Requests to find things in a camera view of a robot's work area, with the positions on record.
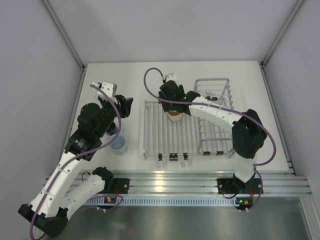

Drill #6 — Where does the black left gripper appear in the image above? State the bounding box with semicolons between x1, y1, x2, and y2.
95;94;133;138

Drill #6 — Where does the cream steel cup brown band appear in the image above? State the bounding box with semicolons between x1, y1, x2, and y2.
167;111;183;122

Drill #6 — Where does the light blue ceramic mug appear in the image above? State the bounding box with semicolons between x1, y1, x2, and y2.
109;134;128;156

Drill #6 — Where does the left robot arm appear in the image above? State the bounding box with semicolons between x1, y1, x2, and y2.
18;95;134;240

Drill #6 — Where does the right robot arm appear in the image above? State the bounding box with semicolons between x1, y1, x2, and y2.
158;80;267;193

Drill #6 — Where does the silver flat dish rack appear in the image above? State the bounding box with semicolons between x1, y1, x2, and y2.
143;101;200;169

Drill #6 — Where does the silver upright plate rack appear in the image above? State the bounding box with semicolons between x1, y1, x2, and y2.
194;78;235;158

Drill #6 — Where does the dark blue ceramic mug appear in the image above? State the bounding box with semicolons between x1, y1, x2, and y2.
106;122;118;136

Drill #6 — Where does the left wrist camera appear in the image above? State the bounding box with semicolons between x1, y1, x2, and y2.
92;81;117;103

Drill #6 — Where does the perforated cable tray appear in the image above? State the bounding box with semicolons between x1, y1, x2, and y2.
84;196;239;207

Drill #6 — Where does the aluminium frame post right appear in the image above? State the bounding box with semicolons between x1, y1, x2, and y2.
259;0;307;70

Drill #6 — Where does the aluminium frame post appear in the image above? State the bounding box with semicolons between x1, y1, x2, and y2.
40;0;85;71
259;0;307;70

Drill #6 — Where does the aluminium frame post left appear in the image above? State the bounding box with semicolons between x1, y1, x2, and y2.
40;0;85;71

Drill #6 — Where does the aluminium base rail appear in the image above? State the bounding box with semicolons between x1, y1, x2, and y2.
44;169;312;197

